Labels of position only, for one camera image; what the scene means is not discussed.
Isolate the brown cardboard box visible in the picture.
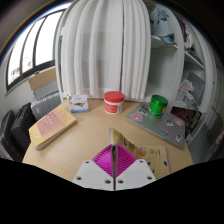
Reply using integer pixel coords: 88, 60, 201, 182
28, 66, 59, 99

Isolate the black bag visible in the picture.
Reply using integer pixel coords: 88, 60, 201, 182
0, 109, 16, 159

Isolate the black backpack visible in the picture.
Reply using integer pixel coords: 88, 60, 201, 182
9, 102, 38, 159

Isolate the small white and blue box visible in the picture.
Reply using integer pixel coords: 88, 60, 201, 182
67, 93, 90, 114

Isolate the white shelf unit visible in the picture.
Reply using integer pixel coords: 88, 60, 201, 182
144, 3, 218, 116

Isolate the yellow and pink book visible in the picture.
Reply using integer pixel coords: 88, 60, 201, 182
28, 104, 78, 152

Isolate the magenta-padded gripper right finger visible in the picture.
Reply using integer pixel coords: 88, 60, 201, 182
114, 143, 157, 192

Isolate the white curtain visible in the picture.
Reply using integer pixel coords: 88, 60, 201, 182
58, 0, 153, 101

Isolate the person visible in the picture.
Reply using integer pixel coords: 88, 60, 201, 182
215, 129, 224, 149

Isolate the white jar with red lid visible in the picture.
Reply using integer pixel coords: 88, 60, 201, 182
103, 90, 125, 115

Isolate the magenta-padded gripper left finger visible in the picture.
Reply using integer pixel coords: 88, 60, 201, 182
71, 143, 116, 192

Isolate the dark-framed window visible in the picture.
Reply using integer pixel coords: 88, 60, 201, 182
4, 8, 68, 93

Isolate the green metal can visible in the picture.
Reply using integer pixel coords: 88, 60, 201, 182
147, 94, 169, 118

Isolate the silver laptop with stickers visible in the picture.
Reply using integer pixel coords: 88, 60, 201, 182
125, 101, 187, 150

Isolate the colourful patterned bag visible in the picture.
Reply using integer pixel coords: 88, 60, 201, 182
170, 106, 201, 134

